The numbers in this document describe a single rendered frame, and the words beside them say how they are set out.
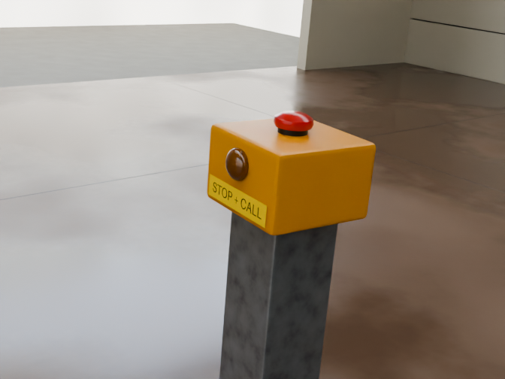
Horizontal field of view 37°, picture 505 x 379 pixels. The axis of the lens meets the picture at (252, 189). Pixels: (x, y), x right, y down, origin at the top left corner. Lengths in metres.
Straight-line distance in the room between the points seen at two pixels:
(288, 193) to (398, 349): 1.94
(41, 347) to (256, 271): 1.76
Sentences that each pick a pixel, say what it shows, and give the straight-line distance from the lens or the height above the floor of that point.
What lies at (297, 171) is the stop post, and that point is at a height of 1.06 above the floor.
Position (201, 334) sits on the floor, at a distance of 2.54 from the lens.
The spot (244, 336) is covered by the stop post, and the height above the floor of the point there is 0.86.
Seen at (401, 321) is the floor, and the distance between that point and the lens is 2.77.
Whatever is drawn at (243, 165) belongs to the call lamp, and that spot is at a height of 1.06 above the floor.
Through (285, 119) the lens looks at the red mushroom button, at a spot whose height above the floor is 1.10.
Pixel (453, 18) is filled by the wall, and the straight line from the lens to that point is 8.53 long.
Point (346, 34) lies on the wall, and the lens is 8.07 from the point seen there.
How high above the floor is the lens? 1.26
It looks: 19 degrees down
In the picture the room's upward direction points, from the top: 5 degrees clockwise
